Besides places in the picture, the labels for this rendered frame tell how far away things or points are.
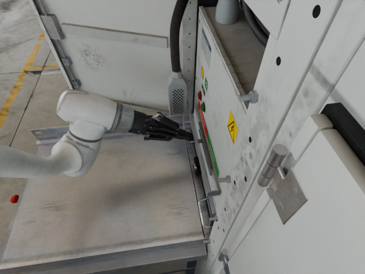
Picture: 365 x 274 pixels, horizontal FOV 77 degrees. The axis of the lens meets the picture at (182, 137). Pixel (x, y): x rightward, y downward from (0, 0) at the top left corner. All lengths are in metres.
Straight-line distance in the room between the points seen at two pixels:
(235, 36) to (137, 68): 0.57
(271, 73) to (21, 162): 0.48
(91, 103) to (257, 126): 0.52
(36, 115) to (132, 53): 1.89
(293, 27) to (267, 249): 0.20
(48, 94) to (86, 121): 2.33
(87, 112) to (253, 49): 0.46
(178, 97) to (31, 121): 2.07
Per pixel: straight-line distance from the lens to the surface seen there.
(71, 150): 0.74
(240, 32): 0.67
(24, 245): 1.01
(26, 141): 2.59
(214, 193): 0.69
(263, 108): 0.26
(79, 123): 0.71
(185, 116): 1.09
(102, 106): 0.70
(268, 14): 0.25
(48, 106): 2.85
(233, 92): 0.48
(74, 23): 1.15
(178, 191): 0.92
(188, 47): 0.91
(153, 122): 0.76
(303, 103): 0.20
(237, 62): 0.54
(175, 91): 0.86
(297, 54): 0.21
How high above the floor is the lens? 1.67
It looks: 50 degrees down
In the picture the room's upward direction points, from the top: straight up
